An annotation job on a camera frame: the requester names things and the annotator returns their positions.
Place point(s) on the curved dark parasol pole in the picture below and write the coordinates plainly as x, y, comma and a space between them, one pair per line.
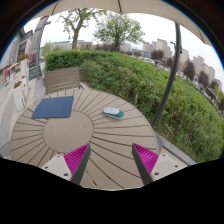
175, 63

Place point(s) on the tall white flower planter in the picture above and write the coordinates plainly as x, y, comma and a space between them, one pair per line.
24, 71

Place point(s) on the white and teal computer mouse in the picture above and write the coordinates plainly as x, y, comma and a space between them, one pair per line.
112, 112

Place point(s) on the round-crowned green tree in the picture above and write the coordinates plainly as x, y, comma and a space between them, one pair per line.
117, 30

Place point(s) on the beige parasol canopy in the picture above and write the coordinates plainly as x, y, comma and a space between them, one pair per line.
100, 5

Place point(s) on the slatted brown outdoor chair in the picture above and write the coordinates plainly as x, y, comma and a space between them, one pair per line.
61, 80

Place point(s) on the grey shopfront building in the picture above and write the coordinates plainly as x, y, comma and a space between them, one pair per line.
20, 46

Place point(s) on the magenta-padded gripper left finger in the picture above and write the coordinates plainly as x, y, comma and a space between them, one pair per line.
58, 165

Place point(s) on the grey stone pillar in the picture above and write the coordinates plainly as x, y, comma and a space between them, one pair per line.
39, 36

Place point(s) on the group of apartment buildings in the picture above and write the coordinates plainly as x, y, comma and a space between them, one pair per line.
161, 46

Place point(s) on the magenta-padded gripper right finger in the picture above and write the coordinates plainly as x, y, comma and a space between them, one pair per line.
165, 165

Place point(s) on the blue rectangular mouse pad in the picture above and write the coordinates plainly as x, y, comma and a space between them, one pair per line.
53, 107

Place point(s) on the slender-trunked leafy tree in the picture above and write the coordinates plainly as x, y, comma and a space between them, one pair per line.
76, 33

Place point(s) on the short white flower planter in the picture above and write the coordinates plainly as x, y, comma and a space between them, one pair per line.
19, 96

